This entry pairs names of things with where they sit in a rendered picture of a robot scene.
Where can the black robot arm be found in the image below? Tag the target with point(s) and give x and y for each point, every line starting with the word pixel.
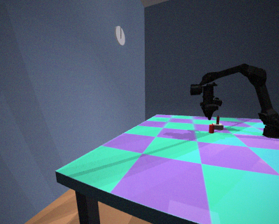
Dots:
pixel 257 77

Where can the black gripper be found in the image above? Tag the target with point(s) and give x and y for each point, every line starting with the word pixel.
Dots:
pixel 207 106

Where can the white square block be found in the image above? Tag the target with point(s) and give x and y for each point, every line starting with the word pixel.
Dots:
pixel 218 126

